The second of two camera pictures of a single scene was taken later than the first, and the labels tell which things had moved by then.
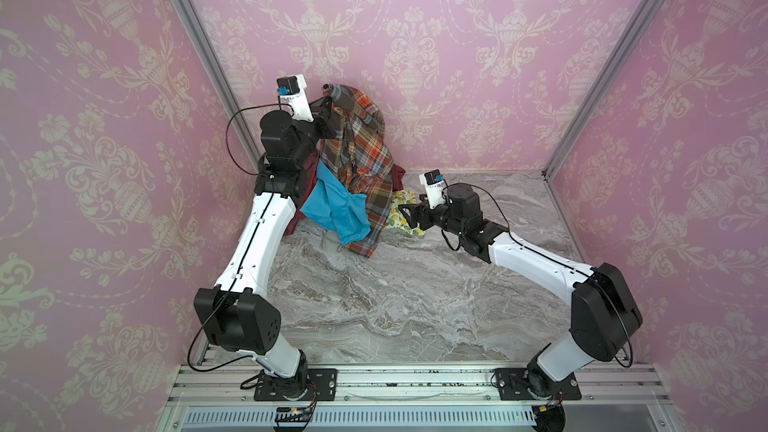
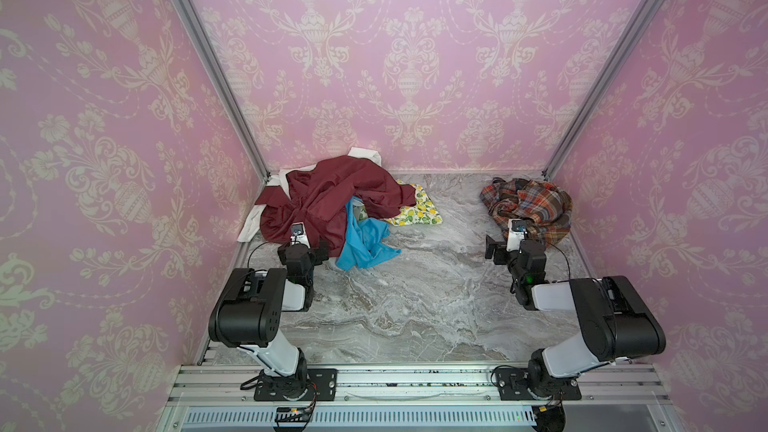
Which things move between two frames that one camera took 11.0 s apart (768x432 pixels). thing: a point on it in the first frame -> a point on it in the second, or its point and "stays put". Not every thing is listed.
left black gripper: [321, 123] -> [318, 254]
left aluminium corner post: [211, 56] stays put
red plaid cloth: [355, 152] -> [546, 210]
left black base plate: [322, 386] stays put
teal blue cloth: [333, 208] -> [366, 241]
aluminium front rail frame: [421, 397] stays put
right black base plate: [512, 385] stays put
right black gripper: [424, 215] -> [495, 248]
